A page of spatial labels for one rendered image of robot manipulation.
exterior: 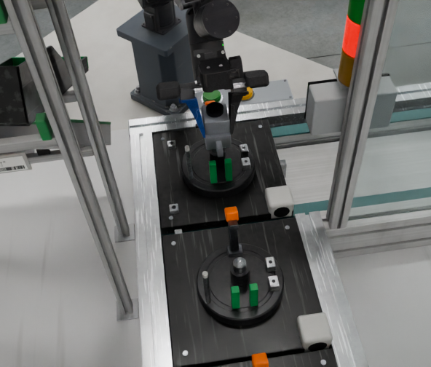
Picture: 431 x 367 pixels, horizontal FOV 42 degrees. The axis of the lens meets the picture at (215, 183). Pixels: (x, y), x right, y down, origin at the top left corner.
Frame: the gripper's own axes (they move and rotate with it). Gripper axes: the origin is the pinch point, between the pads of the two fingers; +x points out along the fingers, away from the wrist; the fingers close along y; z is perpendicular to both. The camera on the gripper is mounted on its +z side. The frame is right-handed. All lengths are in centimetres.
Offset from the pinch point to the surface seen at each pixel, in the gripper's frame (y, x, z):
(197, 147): -3.3, 6.8, -12.1
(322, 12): 83, -27, -217
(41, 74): -20.5, -10.1, 33.6
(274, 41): 51, -14, -201
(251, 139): 7.7, 7.1, -14.9
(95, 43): -25, -18, -65
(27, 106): -24.6, -6.6, 25.2
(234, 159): 3.2, 9.6, -8.5
